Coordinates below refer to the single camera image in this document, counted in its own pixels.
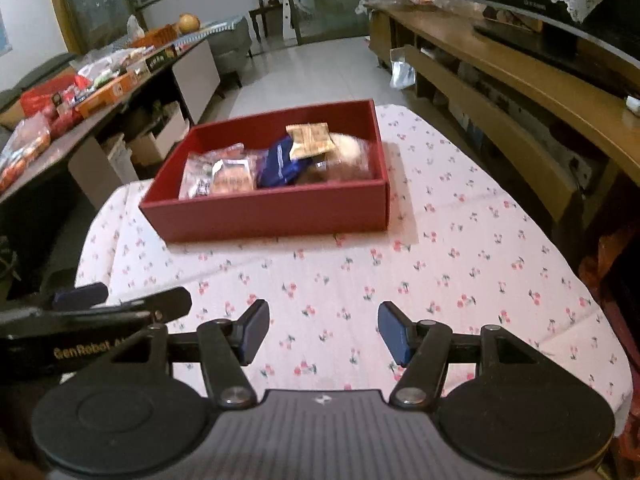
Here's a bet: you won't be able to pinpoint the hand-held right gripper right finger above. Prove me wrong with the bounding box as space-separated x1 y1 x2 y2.
377 301 543 408

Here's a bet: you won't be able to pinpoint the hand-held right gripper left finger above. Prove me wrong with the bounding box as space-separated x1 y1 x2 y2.
107 299 271 408

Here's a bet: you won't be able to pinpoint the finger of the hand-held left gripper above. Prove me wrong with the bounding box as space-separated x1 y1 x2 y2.
0 287 193 338
52 282 110 311

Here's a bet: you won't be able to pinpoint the red cardboard box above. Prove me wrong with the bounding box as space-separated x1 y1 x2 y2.
139 99 391 244

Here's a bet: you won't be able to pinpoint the red clear snack packet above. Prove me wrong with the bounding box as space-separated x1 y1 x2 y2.
219 143 262 188

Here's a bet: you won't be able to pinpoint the blue snack packet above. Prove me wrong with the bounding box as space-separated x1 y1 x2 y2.
256 136 312 189

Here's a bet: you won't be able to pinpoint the floral tablecloth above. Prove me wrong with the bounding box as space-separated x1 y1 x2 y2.
75 104 634 442

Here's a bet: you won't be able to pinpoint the clear white snack packet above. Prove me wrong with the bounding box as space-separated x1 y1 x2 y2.
178 152 217 201

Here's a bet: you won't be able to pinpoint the orange label snack packet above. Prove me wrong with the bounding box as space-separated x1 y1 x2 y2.
210 158 256 196

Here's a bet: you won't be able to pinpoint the open cardboard box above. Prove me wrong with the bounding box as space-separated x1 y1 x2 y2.
129 102 191 167

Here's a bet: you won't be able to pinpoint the clear bread packet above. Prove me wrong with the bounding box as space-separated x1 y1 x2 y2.
325 132 377 181

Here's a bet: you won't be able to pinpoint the pile of snack packets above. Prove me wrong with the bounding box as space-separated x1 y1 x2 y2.
0 45 157 192

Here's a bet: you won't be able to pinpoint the tan snack packet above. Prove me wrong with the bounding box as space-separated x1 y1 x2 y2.
286 122 337 161

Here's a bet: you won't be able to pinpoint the orange cardboard box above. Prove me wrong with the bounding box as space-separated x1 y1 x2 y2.
75 69 152 119

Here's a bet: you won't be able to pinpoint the long grey side table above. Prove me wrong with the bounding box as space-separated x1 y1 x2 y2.
0 35 222 281

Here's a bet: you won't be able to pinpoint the long black green box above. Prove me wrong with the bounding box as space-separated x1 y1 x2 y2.
142 42 184 74

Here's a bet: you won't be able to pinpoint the silver foil bag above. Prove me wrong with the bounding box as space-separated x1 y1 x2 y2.
389 47 417 90

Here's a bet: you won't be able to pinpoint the grey sofa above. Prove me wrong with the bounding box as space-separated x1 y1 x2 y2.
200 16 251 92

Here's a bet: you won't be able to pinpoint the orange plastic crate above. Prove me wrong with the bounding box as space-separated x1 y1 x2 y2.
131 24 180 49

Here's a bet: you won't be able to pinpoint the wooden TV cabinet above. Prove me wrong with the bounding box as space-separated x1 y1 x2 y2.
366 2 640 263

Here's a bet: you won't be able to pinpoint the black television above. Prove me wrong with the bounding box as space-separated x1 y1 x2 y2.
452 0 640 81

